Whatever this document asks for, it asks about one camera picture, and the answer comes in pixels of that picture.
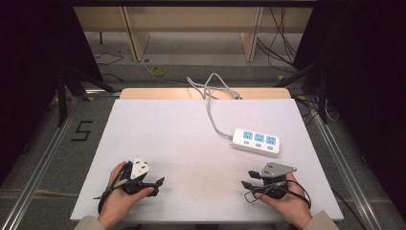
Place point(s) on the metal floor rail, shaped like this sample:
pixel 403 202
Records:
pixel 348 179
pixel 35 172

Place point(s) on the beige wooden shelf unit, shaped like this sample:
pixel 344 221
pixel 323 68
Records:
pixel 191 19

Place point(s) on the white power strip blue sockets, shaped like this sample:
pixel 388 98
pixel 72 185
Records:
pixel 256 142

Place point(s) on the person's left hand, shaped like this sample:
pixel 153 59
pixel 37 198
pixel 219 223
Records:
pixel 118 201

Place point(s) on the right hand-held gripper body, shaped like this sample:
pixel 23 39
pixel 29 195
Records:
pixel 274 179

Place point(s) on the wooden table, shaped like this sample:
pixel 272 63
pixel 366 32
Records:
pixel 153 93

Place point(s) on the person's right hand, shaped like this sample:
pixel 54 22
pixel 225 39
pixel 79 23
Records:
pixel 288 204

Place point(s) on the black curtain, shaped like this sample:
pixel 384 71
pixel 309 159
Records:
pixel 28 64
pixel 367 80

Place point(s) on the white table mat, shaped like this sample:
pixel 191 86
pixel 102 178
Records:
pixel 178 153

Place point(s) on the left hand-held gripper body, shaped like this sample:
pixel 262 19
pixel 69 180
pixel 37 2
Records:
pixel 138 177

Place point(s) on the black tripod stand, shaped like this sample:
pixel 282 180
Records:
pixel 68 86
pixel 319 92

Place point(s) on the yellow tape roll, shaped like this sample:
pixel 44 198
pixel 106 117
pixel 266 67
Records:
pixel 158 71

